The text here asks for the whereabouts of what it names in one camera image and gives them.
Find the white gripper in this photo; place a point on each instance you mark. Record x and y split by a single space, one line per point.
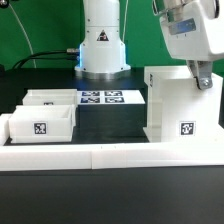
193 30

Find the white drawer cabinet box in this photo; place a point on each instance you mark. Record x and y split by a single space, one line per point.
177 110

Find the white front drawer tray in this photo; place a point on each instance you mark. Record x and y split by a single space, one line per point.
40 124

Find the white drawer tray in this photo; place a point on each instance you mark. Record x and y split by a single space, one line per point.
40 124
50 97

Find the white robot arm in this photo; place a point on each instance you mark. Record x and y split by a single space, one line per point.
102 53

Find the white rear drawer tray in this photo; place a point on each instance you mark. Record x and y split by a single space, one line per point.
50 97

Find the marker tag sheet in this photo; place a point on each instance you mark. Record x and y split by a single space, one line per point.
109 97

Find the white U-shaped fence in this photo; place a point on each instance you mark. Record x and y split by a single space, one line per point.
109 156

